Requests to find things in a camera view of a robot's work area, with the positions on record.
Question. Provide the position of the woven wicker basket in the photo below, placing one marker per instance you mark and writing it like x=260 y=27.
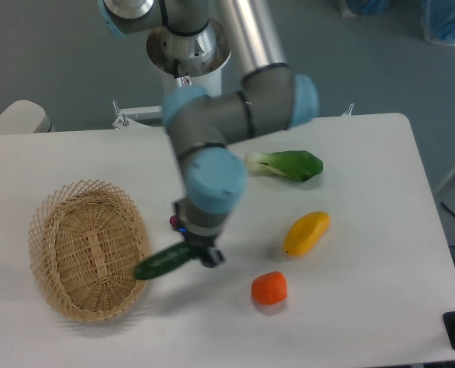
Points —
x=84 y=241

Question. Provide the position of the purple sweet potato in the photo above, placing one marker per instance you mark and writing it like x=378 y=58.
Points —
x=173 y=221

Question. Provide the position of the yellow mango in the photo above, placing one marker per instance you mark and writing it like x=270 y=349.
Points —
x=305 y=233

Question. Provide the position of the green bok choy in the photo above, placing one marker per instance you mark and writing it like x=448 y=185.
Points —
x=295 y=165

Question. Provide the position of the dark green cucumber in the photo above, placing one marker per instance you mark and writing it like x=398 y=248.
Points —
x=163 y=262

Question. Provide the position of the blue plastic bag right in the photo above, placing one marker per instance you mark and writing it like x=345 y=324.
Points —
x=438 y=22

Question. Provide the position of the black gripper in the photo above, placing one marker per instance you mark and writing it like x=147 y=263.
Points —
x=200 y=230

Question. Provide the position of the orange carrot chunk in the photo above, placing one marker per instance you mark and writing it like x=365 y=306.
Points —
x=269 y=288

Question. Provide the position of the white chair armrest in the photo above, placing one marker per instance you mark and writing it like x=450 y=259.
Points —
x=25 y=117

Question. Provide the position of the blue plastic bag left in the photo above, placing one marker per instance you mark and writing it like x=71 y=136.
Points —
x=359 y=8

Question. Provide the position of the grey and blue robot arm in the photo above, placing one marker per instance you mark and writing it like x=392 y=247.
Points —
x=200 y=126

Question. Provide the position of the blue plastic bag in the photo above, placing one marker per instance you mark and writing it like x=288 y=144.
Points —
x=438 y=22
x=359 y=8

